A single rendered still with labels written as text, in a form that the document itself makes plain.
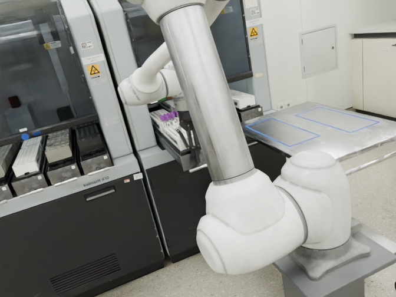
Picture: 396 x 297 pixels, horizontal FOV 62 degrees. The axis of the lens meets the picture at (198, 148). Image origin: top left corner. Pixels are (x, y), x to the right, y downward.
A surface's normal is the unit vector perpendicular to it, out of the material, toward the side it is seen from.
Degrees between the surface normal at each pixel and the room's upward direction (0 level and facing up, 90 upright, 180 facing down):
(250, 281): 0
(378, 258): 0
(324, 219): 87
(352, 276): 0
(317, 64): 90
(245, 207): 66
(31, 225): 90
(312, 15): 90
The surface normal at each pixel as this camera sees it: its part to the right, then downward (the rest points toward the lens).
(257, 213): 0.29, -0.07
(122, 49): 0.35, 0.29
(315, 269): -0.26, -0.81
